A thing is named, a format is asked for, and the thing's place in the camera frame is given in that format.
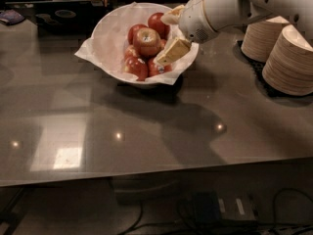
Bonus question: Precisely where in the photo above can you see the dark power box under table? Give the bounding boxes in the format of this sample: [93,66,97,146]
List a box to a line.
[192,191,258,224]

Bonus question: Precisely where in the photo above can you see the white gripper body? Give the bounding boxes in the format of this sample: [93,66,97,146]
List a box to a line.
[178,0,218,44]

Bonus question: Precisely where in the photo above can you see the white bowl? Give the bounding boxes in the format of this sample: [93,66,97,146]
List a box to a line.
[90,2,200,90]

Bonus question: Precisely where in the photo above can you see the front stack paper plates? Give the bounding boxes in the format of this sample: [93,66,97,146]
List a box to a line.
[262,25,313,96]

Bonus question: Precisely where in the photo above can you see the red apple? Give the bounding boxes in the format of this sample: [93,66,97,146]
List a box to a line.
[160,39,167,50]
[124,57,148,81]
[124,45,140,60]
[148,13,170,39]
[127,23,147,45]

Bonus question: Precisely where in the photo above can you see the back right red apple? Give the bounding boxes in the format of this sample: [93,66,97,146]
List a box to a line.
[148,13,170,39]

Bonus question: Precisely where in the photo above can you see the dark blue wallet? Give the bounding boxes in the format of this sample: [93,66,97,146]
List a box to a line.
[0,10,25,25]

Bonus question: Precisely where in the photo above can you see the black cable on floor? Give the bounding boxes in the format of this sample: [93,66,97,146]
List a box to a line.
[116,188,313,235]

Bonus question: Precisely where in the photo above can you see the back left red apple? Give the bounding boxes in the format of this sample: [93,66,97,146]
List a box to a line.
[127,23,147,45]

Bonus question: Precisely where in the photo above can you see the red-yellow apple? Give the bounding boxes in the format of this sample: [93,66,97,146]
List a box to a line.
[133,27,161,57]

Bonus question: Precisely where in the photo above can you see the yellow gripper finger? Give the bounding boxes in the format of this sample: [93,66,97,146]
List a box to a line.
[154,37,192,66]
[160,5,185,25]

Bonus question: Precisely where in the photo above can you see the left middle red apple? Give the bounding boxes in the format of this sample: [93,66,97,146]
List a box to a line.
[124,45,140,60]

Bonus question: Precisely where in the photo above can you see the right middle red apple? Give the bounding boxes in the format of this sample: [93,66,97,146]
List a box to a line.
[160,39,167,50]

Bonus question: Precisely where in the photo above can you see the stack paper plates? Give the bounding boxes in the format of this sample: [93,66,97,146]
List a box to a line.
[262,25,313,96]
[241,17,290,63]

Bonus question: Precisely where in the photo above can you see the front left red apple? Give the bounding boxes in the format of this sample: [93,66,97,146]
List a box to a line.
[124,57,148,81]

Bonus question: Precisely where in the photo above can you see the black rubber mat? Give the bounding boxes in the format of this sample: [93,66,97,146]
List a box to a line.
[236,40,313,100]

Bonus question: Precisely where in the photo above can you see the rear stack paper plates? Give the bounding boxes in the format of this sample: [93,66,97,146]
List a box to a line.
[241,17,290,63]

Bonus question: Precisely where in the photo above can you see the front right stickered apple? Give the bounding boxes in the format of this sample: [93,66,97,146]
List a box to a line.
[148,58,172,77]

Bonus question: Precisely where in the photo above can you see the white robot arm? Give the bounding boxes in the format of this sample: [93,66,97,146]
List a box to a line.
[155,0,313,66]

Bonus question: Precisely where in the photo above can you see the black laptop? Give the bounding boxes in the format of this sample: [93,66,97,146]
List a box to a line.
[5,0,112,34]

